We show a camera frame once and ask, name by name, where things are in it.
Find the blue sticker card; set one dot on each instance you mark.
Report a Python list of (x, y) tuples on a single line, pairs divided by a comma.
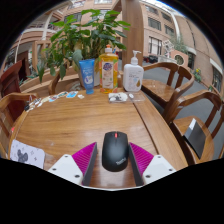
[(72, 94)]

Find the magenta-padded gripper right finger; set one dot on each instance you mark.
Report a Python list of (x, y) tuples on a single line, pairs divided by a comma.
[(156, 166)]

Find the white pump bottle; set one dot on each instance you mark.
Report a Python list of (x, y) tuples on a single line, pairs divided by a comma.
[(133, 78)]

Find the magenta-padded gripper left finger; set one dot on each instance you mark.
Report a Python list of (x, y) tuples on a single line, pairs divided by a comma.
[(68, 167)]

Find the black key fob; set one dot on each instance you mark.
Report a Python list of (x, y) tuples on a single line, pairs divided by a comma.
[(26, 107)]

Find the black notebook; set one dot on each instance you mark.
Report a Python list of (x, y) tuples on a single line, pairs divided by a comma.
[(196, 138)]

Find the dark red wooden chair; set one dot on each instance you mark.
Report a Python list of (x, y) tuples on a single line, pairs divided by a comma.
[(11, 78)]

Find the green potted plant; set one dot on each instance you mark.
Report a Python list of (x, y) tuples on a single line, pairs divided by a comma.
[(83, 36)]

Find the small white packet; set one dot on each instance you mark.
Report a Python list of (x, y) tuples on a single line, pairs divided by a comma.
[(80, 96)]

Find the white grey printed mouse pad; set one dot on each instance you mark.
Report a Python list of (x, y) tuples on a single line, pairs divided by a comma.
[(28, 154)]

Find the blue squeeze tube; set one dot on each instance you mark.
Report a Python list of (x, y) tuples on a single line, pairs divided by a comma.
[(87, 75)]

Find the clear plastic bag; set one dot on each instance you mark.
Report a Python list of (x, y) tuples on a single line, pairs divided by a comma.
[(117, 97)]

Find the yellow dish soap bottle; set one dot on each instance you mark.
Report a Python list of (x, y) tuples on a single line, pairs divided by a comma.
[(108, 71)]

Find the wooden armchair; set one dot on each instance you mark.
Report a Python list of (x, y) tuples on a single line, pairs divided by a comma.
[(156, 88), (180, 128), (10, 100), (55, 81)]

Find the dark parked car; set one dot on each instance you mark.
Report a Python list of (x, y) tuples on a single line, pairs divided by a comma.
[(153, 59)]

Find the black computer mouse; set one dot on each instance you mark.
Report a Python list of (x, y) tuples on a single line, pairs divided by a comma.
[(115, 150)]

